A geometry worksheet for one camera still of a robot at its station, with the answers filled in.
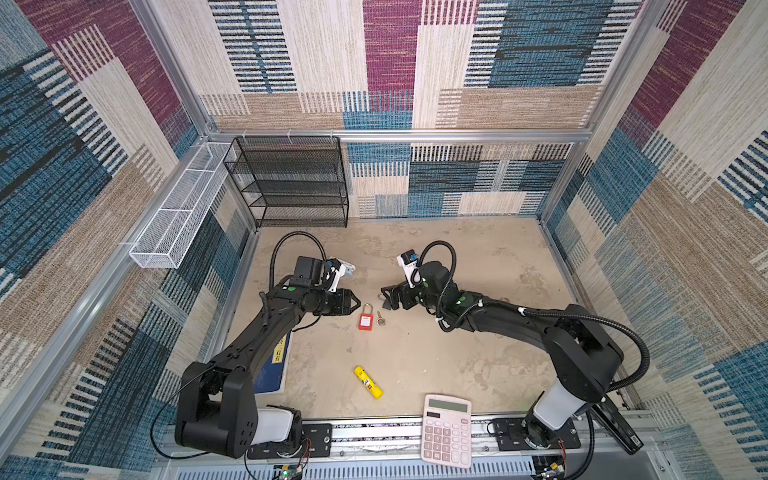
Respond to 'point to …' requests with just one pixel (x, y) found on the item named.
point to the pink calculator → (446, 431)
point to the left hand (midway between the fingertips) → (353, 299)
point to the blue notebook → (271, 374)
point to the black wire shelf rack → (292, 179)
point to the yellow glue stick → (376, 391)
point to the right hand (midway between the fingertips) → (397, 286)
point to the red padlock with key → (366, 318)
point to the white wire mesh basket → (165, 238)
